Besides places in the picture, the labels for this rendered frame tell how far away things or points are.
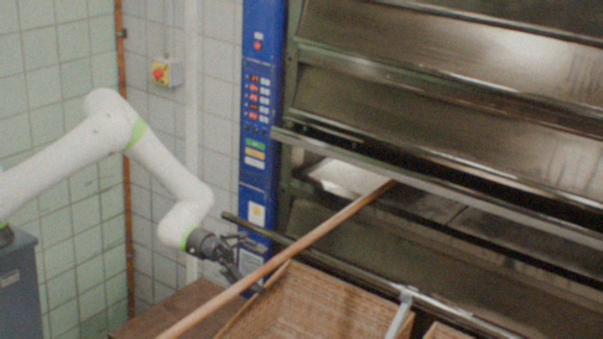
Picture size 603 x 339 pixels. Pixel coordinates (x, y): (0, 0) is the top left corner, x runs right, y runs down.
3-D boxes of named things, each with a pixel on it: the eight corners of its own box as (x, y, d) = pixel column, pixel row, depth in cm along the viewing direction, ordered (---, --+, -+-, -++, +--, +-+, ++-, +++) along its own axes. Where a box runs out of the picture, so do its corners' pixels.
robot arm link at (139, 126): (74, 117, 214) (108, 88, 213) (71, 100, 224) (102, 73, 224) (119, 159, 223) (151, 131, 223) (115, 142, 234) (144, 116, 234)
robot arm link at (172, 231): (159, 248, 245) (144, 231, 236) (181, 217, 250) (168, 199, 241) (191, 264, 238) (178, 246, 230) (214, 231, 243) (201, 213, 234)
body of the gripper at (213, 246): (217, 230, 234) (240, 240, 230) (216, 254, 238) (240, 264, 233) (200, 239, 228) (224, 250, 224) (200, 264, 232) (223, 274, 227)
